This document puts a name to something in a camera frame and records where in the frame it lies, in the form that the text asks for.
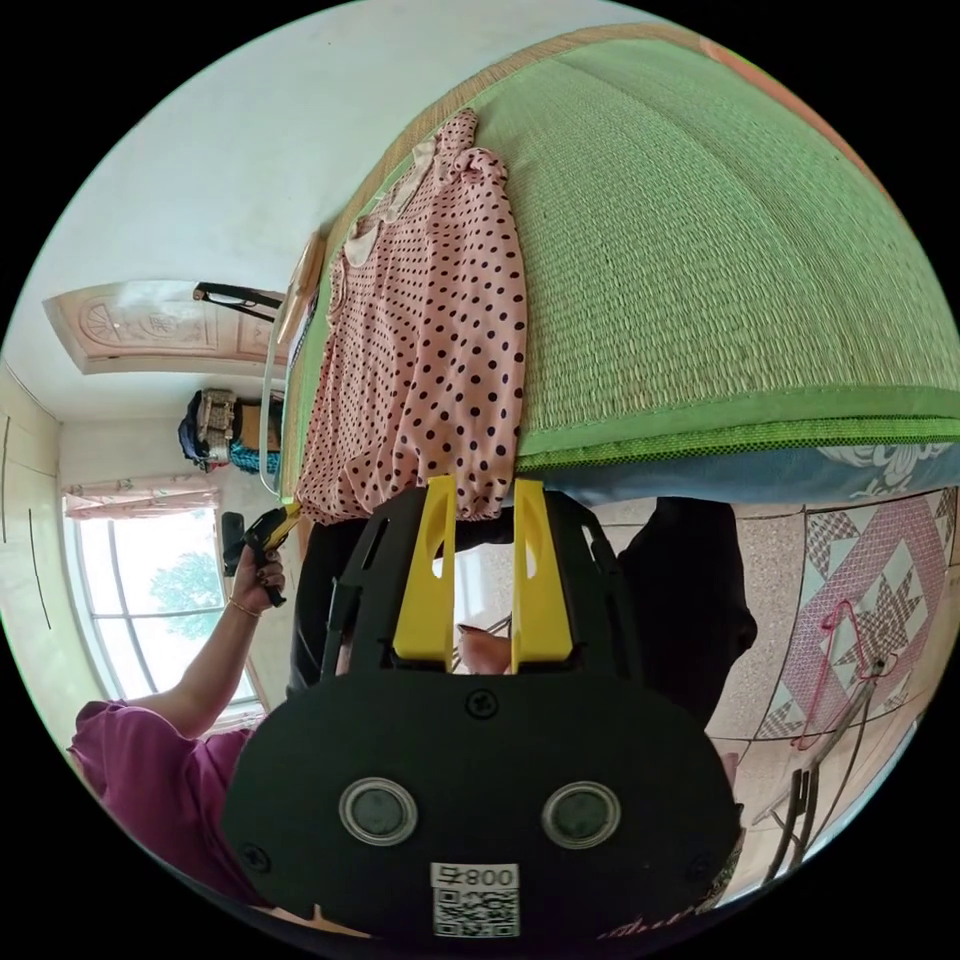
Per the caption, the person's left hand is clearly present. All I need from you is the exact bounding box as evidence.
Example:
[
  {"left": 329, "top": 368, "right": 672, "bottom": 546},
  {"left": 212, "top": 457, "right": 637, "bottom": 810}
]
[{"left": 236, "top": 548, "right": 289, "bottom": 619}]

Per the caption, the carved wooden door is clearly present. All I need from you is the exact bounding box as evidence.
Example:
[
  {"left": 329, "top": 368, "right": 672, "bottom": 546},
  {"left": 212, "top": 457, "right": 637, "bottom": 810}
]
[{"left": 43, "top": 279, "right": 292, "bottom": 376}]

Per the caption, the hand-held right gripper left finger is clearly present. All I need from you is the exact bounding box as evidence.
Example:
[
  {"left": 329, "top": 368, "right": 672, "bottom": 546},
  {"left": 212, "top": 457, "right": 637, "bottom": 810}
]
[{"left": 392, "top": 474, "right": 459, "bottom": 673}]

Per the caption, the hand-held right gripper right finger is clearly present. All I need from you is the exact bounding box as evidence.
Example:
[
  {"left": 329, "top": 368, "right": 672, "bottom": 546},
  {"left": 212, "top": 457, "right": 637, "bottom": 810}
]
[{"left": 512, "top": 479, "right": 574, "bottom": 675}]

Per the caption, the pink clothes hanger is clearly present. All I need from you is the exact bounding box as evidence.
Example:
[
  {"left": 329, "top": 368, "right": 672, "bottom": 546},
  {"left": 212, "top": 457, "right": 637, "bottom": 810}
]
[{"left": 791, "top": 598, "right": 901, "bottom": 751}]

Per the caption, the person's right hand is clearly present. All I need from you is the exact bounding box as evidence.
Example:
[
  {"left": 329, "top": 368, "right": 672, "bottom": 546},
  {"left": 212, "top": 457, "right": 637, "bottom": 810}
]
[{"left": 455, "top": 622, "right": 514, "bottom": 676}]

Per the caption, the grey clothes hanger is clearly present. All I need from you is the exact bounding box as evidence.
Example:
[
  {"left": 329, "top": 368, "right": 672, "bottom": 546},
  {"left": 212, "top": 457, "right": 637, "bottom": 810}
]
[{"left": 749, "top": 653, "right": 901, "bottom": 888}]

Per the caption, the person's body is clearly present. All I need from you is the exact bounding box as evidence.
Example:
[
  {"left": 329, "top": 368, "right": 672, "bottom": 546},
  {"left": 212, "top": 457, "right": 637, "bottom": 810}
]
[{"left": 68, "top": 494, "right": 760, "bottom": 940}]

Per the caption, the pink polka dot short sleeve shirt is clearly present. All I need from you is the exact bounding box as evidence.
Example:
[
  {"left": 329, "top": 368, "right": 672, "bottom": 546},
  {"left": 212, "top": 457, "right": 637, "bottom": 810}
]
[{"left": 293, "top": 108, "right": 529, "bottom": 527}]

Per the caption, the person's left forearm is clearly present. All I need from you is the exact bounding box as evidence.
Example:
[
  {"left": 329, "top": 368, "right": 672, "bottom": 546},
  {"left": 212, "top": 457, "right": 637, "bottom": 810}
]
[{"left": 128, "top": 596, "right": 264, "bottom": 741}]

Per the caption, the cream cupboard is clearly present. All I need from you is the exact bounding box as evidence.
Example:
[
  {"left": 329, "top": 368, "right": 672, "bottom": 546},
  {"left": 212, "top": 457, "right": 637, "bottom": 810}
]
[{"left": 0, "top": 359, "right": 64, "bottom": 676}]

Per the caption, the window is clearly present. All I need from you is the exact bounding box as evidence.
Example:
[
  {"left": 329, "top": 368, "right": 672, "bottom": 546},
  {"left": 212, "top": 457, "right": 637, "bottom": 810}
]
[{"left": 62, "top": 508, "right": 265, "bottom": 715}]

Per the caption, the bed with green woven mat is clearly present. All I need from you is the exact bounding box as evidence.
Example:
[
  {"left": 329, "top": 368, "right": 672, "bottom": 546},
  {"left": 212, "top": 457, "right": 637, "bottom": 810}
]
[{"left": 275, "top": 28, "right": 960, "bottom": 505}]

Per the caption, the pile of clothes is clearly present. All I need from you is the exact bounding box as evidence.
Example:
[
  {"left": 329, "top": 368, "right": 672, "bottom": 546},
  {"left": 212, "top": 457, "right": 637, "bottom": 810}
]
[{"left": 177, "top": 387, "right": 285, "bottom": 475}]

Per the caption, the pink floral curtain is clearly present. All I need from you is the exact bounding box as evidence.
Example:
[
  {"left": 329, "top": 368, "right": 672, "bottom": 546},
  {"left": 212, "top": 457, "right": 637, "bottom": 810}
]
[{"left": 62, "top": 475, "right": 220, "bottom": 522}]

